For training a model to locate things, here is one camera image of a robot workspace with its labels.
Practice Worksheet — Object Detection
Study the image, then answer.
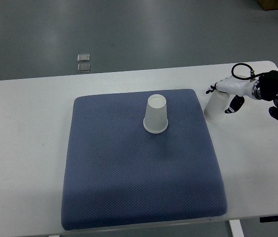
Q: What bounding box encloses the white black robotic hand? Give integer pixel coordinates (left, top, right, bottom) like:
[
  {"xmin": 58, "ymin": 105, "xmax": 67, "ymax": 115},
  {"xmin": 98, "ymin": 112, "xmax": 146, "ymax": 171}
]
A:
[{"xmin": 206, "ymin": 76, "xmax": 262, "ymax": 114}]

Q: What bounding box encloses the white paper cup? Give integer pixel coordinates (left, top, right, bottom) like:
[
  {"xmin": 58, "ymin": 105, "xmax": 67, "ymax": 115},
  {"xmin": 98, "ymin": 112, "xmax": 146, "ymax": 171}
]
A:
[
  {"xmin": 143, "ymin": 94, "xmax": 168, "ymax": 134},
  {"xmin": 203, "ymin": 90, "xmax": 230, "ymax": 123}
]

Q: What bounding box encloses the brown cardboard box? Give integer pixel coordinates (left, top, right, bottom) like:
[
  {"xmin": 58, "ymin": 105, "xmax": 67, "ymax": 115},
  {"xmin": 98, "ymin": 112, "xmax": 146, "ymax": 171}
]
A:
[{"xmin": 257, "ymin": 0, "xmax": 278, "ymax": 10}]

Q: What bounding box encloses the white table leg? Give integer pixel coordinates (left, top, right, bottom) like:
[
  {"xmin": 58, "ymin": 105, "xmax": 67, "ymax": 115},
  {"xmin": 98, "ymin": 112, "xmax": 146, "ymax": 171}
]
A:
[{"xmin": 229, "ymin": 220, "xmax": 244, "ymax": 237}]

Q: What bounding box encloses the blue fabric cushion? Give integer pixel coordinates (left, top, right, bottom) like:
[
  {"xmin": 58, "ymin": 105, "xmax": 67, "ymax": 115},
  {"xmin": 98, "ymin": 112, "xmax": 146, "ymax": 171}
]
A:
[{"xmin": 61, "ymin": 89, "xmax": 227, "ymax": 231}]

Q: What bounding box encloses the upper metal floor plate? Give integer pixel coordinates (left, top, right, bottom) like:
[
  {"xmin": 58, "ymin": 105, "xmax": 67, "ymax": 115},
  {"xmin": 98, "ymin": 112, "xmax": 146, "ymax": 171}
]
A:
[{"xmin": 77, "ymin": 53, "xmax": 90, "ymax": 62}]

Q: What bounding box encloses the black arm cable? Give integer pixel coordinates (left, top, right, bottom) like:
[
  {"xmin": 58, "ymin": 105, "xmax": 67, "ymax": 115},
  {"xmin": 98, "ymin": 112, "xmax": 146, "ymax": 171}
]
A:
[{"xmin": 231, "ymin": 63, "xmax": 265, "ymax": 80}]

